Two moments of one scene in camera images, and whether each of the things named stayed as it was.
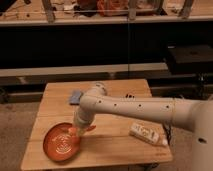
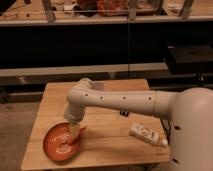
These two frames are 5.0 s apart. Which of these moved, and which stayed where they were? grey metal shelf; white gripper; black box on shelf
Moved: white gripper
Stayed: black box on shelf; grey metal shelf
